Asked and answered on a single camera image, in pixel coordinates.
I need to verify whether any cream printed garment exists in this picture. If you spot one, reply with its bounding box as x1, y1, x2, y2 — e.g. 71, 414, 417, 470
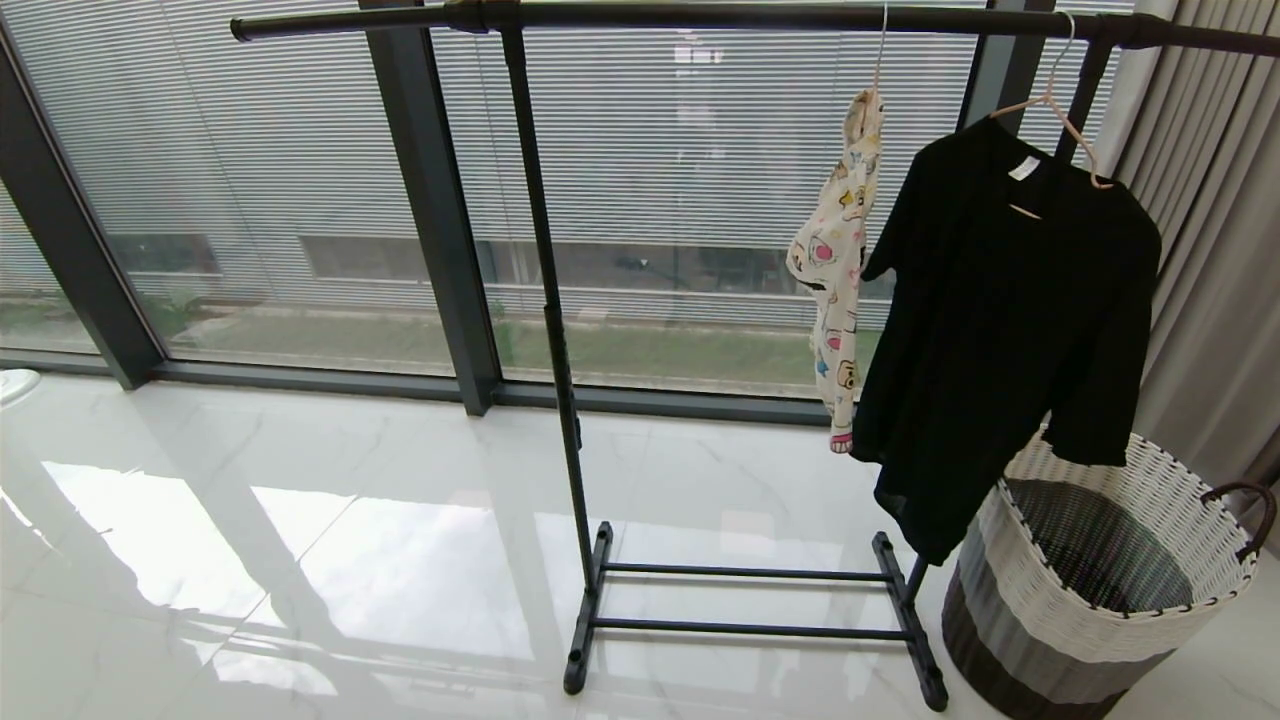
786, 88, 887, 455

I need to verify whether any black garment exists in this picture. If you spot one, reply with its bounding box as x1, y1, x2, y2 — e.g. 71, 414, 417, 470
850, 118, 1163, 567

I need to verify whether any black clothes rack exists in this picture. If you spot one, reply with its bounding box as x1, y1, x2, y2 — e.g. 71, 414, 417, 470
230, 0, 1280, 713

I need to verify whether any white laundry basket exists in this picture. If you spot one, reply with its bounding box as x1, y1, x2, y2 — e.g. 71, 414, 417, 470
940, 430, 1279, 720

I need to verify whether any window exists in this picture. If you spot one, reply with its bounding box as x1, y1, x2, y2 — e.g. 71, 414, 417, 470
0, 0, 1136, 426

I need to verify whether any beige curtain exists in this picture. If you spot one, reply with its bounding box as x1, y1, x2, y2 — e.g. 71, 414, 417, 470
1085, 0, 1280, 556

